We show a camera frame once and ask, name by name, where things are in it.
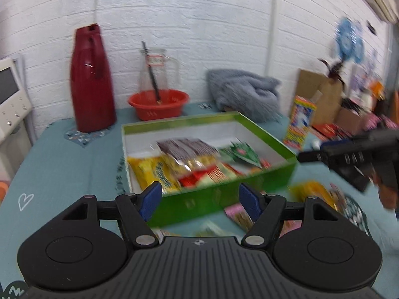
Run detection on white vertical pipe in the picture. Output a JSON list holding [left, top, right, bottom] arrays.
[[265, 0, 281, 72]]

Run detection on yellow barcode snack packet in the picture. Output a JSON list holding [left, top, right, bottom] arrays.
[[288, 180, 339, 211]]

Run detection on yellow orange snack packet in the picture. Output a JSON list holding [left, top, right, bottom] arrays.
[[127, 156, 183, 194]]

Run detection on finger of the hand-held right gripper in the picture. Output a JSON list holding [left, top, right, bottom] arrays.
[[297, 149, 326, 164]]

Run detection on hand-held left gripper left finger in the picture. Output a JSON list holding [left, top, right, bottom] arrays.
[[59, 182, 163, 248]]

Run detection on red booklet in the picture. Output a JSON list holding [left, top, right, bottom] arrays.
[[312, 124, 351, 141]]

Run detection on glass pitcher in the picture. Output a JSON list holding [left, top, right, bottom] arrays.
[[139, 48, 181, 100]]

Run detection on red thermos jug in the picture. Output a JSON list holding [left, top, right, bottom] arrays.
[[70, 23, 117, 133]]

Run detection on brown cardboard box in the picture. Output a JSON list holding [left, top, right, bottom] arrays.
[[295, 69, 343, 125]]

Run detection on teal heart print tablecloth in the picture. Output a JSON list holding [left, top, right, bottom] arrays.
[[0, 101, 399, 293]]

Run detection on red plastic bowl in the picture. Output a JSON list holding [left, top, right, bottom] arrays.
[[128, 89, 190, 121]]

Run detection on pink snack wrapper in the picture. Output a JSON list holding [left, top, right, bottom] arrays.
[[224, 204, 254, 232]]

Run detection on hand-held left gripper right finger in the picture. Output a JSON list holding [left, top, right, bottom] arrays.
[[239, 183, 341, 248]]

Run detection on red snack packet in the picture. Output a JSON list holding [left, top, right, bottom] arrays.
[[179, 163, 247, 189]]

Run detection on purple leaf plant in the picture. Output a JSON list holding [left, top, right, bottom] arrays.
[[318, 59, 346, 88]]

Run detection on white water dispenser with screen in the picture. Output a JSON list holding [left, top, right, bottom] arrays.
[[0, 57, 33, 181]]

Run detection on grey fluffy cloth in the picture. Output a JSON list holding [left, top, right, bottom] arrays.
[[206, 69, 281, 122]]

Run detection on juice carton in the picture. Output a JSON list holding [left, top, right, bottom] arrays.
[[284, 96, 317, 148]]

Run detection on green cardboard box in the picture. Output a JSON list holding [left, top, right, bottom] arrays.
[[121, 111, 298, 228]]

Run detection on blue paper fan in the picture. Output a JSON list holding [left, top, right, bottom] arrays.
[[335, 17, 365, 64]]

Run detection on small open cardboard box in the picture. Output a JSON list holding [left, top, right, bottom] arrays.
[[335, 107, 368, 134]]

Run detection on brown snack packet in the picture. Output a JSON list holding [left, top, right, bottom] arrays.
[[156, 138, 220, 175]]

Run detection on black stirrer stick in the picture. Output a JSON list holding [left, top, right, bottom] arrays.
[[141, 41, 162, 103]]

